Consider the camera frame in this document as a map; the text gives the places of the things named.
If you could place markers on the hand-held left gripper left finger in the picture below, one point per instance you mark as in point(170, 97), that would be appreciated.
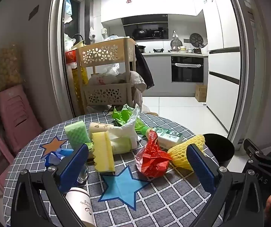
point(75, 167)

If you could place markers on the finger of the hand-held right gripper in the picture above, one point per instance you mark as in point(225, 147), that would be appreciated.
point(253, 149)

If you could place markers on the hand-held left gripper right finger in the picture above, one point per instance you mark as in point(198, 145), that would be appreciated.
point(200, 167)

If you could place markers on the green capped drink carton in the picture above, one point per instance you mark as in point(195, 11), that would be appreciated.
point(169, 138)

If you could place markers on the clear drinking glass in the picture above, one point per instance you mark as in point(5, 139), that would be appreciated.
point(83, 175)

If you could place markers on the blue plastic wrapper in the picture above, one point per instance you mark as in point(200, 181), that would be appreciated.
point(54, 158)

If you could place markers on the yellow foam fruit net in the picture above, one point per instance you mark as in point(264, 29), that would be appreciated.
point(180, 153)

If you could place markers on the black trash bin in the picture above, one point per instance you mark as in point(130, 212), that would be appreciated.
point(218, 149)

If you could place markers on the yellow sponge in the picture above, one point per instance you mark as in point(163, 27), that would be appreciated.
point(102, 151)

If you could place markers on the white paper cup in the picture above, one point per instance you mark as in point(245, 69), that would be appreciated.
point(78, 201)

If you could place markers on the green sponge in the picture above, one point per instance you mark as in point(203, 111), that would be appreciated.
point(76, 133)

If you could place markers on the grey grid tablecloth with stars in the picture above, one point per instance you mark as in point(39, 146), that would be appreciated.
point(173, 201)

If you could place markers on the beige paper cup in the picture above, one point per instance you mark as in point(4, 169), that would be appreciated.
point(98, 127)

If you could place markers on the red snack wrapper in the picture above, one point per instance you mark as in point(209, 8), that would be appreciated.
point(153, 160)

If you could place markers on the green and white plastic bottle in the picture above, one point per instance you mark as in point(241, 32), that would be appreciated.
point(122, 145)

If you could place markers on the green plastic bag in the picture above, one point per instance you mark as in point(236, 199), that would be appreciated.
point(120, 119)

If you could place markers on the cardboard box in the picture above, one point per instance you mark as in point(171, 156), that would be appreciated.
point(201, 93)

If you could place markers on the yellow package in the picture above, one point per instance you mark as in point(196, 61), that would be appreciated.
point(80, 85)

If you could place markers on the white plastic bag with print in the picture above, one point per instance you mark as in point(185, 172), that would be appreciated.
point(102, 78)

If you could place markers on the black built-in oven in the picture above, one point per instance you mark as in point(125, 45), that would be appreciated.
point(187, 71)

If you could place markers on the light grey cloth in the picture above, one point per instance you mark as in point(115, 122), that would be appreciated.
point(137, 81)

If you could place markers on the black hanging cloth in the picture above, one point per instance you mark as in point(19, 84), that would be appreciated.
point(145, 68)

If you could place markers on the kitchen counter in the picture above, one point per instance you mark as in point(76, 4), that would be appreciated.
point(173, 54)

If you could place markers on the beige plastic rack cart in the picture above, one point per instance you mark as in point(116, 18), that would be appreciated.
point(107, 52)

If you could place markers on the yellow mesh bag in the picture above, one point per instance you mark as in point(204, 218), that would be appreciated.
point(9, 66)

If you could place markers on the gas stove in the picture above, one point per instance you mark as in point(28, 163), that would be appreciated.
point(158, 50)

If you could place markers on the white refrigerator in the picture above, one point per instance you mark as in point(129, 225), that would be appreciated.
point(220, 28)

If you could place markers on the round metal steamer rack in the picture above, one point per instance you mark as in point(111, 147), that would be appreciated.
point(176, 43)

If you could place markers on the kitchen faucet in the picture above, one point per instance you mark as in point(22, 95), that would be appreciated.
point(78, 37)

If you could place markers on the black range hood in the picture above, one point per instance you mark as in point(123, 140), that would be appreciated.
point(145, 27)

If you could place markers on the white upper kitchen cabinets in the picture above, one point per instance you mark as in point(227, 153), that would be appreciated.
point(149, 2)

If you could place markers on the grey sliding door frame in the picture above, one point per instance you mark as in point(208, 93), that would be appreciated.
point(57, 52)

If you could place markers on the dark wall switch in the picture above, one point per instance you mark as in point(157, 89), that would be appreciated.
point(33, 12)

